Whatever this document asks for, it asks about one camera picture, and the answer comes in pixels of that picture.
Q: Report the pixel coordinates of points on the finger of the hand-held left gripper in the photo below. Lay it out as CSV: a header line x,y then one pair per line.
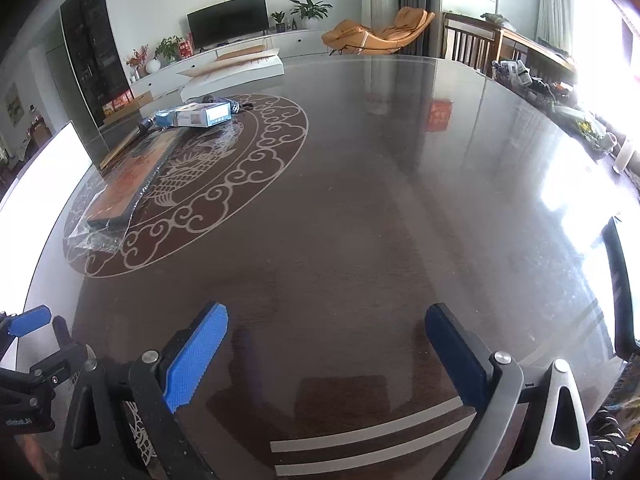
x,y
30,321
70,355

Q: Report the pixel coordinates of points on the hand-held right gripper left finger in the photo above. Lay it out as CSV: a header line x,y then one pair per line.
x,y
195,360

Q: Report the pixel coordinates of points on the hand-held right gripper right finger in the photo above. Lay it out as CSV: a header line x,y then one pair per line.
x,y
455,355

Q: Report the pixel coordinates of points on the white panel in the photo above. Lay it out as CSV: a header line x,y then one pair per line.
x,y
40,190

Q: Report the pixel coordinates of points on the clear bag with brown case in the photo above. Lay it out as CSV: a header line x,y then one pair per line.
x,y
130,180

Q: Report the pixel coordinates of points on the person's dotted black clothing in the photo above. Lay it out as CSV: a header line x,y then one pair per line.
x,y
612,440

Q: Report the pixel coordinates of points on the cardboard box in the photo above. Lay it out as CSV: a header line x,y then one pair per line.
x,y
127,105

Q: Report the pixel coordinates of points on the blue box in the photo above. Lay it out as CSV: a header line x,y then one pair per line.
x,y
197,115

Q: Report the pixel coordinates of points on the small black object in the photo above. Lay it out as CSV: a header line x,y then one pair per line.
x,y
242,106

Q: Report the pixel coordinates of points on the white cup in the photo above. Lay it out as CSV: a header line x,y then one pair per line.
x,y
622,157

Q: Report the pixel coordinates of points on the white vase with red flowers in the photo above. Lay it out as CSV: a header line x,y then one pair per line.
x,y
142,62

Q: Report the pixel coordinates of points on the dark display cabinet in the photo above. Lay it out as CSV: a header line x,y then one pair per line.
x,y
92,45

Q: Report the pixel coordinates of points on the white television cabinet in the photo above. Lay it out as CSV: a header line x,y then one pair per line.
x,y
200,62

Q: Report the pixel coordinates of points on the leafy potted plant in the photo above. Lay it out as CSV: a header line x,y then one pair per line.
x,y
169,49

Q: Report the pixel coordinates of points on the red box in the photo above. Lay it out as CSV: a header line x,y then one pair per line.
x,y
185,47

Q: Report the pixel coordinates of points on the wooden chair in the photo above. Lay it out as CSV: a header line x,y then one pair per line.
x,y
467,42

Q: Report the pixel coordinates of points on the orange lounge chair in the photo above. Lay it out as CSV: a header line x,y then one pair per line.
x,y
380,32

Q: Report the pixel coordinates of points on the television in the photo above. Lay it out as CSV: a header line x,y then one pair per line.
x,y
227,20

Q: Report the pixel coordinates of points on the small potted plant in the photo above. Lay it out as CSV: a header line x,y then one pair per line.
x,y
279,20

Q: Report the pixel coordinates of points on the large potted plant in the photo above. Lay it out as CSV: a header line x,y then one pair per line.
x,y
311,10

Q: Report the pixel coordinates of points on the white curtain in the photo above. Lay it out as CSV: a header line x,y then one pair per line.
x,y
555,0

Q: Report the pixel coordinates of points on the framed wall picture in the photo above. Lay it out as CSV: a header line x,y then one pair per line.
x,y
14,105

